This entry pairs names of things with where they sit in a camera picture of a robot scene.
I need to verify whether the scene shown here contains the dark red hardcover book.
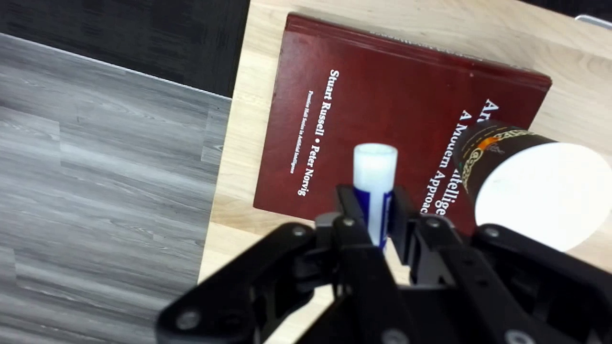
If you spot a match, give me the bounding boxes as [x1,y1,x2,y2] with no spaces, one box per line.
[251,11,555,238]

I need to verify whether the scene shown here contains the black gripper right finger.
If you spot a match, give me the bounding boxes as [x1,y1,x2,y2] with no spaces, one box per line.
[386,187,612,344]

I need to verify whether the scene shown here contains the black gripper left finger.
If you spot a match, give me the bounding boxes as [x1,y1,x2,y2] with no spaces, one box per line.
[155,183,417,344]

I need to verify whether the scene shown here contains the brown printed paper cup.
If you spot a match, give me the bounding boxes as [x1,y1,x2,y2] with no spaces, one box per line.
[455,120,612,254]

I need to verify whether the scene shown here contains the blue marker with white cap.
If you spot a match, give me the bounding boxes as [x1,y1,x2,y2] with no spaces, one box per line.
[352,141,402,248]

